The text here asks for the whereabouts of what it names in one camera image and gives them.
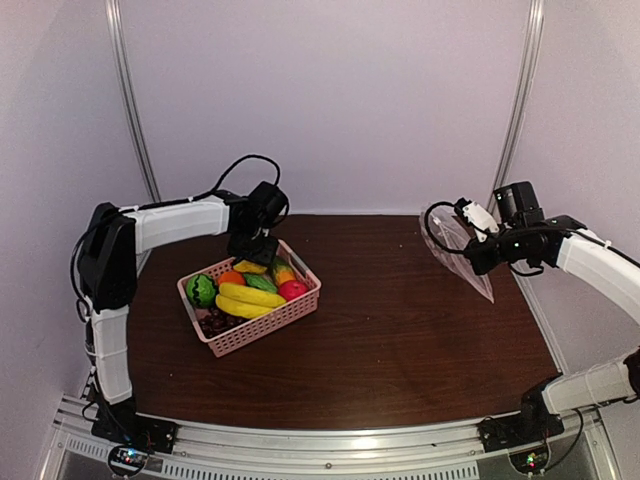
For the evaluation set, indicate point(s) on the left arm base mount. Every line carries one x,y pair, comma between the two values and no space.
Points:
120,423

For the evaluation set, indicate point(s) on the yellow toy banana bunch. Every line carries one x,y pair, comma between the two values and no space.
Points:
247,302

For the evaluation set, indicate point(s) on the pink perforated plastic basket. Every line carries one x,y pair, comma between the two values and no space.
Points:
257,328

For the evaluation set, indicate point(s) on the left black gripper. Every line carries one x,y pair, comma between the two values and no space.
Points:
265,256

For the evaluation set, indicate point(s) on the green toy pepper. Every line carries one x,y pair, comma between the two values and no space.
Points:
260,282

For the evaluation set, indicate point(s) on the right aluminium frame post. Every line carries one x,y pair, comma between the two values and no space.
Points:
529,60

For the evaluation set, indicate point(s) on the green toy watermelon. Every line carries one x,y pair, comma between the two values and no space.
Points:
201,291

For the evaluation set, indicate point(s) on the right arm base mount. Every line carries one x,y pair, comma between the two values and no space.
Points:
532,423

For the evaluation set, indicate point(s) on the right round circuit board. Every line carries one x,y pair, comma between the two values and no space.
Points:
530,461

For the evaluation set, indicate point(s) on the red toy apple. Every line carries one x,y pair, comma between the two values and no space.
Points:
292,290

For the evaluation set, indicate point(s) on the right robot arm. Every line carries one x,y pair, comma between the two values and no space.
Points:
524,233

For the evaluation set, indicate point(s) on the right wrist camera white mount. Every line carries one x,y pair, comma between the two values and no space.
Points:
478,218

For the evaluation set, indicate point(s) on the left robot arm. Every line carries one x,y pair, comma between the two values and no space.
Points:
104,262

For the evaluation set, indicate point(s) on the front aluminium rail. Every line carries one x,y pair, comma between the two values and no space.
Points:
451,450

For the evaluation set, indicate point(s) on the left round circuit board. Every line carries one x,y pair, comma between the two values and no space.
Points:
124,460

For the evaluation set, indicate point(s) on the left aluminium frame post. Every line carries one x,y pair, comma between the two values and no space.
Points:
133,120

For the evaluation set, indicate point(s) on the round circuit board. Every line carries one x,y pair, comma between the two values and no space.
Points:
124,460
530,461

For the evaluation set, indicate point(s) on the orange green toy mango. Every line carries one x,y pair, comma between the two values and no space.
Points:
281,272

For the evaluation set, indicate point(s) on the dark purple toy grapes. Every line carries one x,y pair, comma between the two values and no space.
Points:
215,322

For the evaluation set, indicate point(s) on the clear zip top bag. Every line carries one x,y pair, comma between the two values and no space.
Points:
446,239

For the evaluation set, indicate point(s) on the aluminium frame post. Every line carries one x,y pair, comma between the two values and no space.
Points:
133,120
529,60

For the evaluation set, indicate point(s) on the yellow toy lemon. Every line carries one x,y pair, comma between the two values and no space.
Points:
247,267

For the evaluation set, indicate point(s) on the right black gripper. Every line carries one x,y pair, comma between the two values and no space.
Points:
481,263

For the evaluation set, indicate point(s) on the orange toy orange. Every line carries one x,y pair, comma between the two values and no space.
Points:
232,277

